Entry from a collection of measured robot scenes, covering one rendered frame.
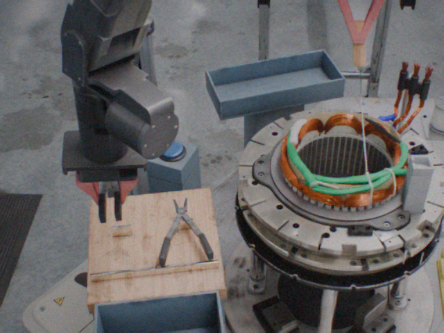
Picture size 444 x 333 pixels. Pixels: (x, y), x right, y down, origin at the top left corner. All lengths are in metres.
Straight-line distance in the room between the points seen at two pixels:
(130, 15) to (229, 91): 0.66
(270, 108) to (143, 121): 0.60
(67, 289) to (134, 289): 1.07
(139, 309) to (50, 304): 1.05
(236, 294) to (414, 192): 0.43
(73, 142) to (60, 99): 2.29
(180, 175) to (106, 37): 0.51
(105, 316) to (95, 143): 0.27
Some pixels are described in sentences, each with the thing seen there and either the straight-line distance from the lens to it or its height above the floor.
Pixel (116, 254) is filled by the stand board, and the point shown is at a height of 1.07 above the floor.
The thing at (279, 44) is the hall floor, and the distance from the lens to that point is 3.38.
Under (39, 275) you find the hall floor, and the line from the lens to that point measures 2.39.
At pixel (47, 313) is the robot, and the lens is 1.95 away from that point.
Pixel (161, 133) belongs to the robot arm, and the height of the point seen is 1.35.
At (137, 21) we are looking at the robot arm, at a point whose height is 1.46.
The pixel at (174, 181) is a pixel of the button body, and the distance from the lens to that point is 1.16.
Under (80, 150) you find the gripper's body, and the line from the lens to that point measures 0.82.
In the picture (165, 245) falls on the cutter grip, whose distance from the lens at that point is 0.93.
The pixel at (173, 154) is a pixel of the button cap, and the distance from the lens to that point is 1.15.
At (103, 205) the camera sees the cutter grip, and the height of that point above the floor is 1.19.
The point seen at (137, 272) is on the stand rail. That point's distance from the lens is 0.93.
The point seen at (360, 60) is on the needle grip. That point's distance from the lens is 0.91.
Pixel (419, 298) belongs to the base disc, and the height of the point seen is 0.80.
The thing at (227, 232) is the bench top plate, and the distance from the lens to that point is 1.37.
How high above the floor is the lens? 1.80
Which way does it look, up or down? 43 degrees down
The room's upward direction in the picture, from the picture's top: 2 degrees counter-clockwise
